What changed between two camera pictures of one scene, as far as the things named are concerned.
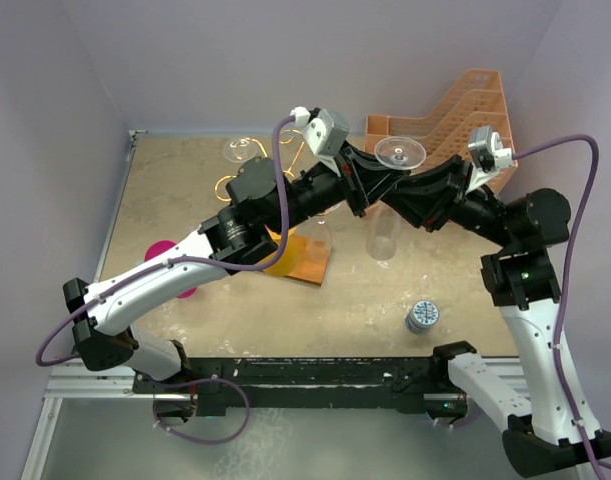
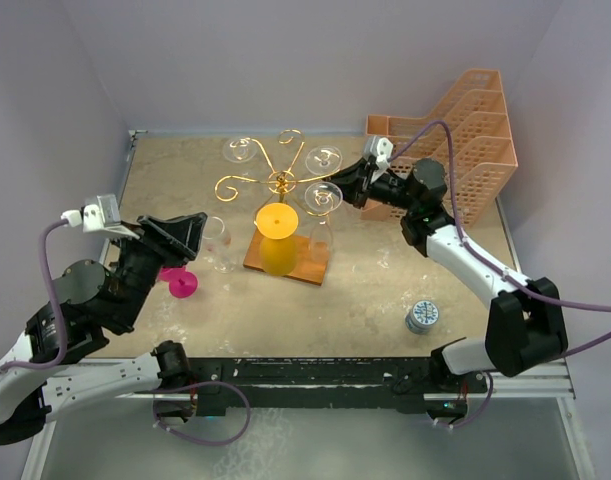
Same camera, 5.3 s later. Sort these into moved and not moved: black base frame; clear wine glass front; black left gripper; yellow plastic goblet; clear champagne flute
Moved: clear champagne flute; black left gripper
Not moved: yellow plastic goblet; clear wine glass front; black base frame
